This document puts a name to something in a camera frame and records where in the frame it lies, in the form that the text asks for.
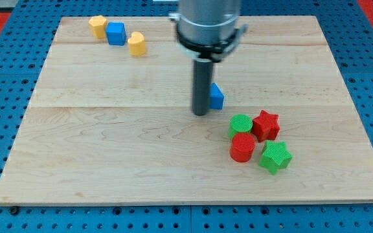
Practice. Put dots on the blue triangle block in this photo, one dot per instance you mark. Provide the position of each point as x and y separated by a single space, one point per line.
216 97

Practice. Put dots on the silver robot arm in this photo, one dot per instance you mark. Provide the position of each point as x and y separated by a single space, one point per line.
206 30

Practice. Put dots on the green circle block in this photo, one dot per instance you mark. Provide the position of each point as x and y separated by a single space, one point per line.
239 123

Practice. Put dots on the red star block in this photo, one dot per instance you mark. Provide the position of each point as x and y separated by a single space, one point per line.
265 126

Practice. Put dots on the green star block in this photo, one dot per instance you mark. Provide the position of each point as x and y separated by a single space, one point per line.
275 156

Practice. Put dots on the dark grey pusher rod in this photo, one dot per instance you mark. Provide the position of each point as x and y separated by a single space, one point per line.
201 83

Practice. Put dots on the red cylinder block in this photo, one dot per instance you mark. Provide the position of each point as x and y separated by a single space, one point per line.
242 147

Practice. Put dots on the wooden board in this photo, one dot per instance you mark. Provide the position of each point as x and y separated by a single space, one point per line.
104 128

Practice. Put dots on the yellow heart block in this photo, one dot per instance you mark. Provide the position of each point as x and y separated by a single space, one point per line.
137 44

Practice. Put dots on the blue cube block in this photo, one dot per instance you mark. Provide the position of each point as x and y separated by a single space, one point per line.
116 33

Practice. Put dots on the yellow hexagon block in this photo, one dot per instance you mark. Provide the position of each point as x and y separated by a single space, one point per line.
97 25

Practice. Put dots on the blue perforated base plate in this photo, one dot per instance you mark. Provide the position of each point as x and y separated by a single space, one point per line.
24 44

